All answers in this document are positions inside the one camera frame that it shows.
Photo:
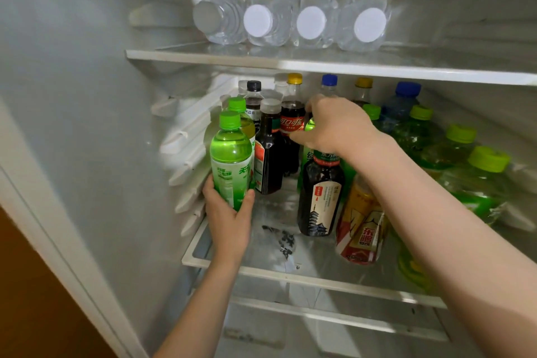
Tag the person's left hand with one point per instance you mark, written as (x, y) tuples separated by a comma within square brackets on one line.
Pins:
[(228, 232)]

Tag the person's right hand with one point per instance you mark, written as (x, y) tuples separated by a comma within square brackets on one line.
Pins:
[(340, 127)]

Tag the green tea bottle lime cap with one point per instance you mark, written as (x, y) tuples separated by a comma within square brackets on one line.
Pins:
[(478, 190), (306, 160), (453, 152)]

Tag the cola bottle yellow cap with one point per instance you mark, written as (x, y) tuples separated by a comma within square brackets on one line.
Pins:
[(292, 118), (363, 82)]

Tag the cola bottle blue cap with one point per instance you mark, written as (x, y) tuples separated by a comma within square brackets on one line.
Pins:
[(329, 79)]

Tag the blue sports drink bottle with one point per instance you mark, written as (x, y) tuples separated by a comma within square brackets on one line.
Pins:
[(398, 102)]

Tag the iced tea bottle black cap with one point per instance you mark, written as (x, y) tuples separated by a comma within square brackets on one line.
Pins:
[(254, 93)]

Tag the orange energy drink bottle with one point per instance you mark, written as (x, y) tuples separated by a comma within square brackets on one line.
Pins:
[(361, 232)]

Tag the person's left forearm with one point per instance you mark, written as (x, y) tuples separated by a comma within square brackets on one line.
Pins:
[(197, 311)]

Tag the person's right forearm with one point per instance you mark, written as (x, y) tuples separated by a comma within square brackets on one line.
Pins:
[(461, 244)]

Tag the glass fridge shelf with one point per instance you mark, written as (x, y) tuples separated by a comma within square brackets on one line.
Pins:
[(335, 66), (319, 257)]

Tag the printed clear plastic bag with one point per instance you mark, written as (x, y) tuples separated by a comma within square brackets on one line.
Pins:
[(281, 240)]

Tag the glass crisper cover shelf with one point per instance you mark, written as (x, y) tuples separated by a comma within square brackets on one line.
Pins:
[(335, 318)]

